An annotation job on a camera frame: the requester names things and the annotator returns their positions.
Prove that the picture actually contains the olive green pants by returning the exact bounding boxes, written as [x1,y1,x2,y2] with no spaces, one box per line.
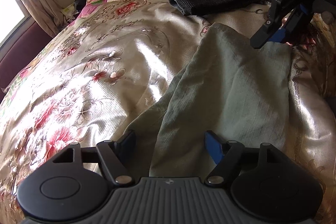
[126,23,291,178]

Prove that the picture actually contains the floral satin bedspread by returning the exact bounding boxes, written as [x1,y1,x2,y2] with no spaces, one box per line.
[1,0,335,223]

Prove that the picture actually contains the maroon sofa bench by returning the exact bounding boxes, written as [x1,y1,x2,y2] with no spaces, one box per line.
[1,23,52,101]

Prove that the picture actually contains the bright window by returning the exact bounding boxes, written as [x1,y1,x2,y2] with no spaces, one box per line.
[1,0,34,48]

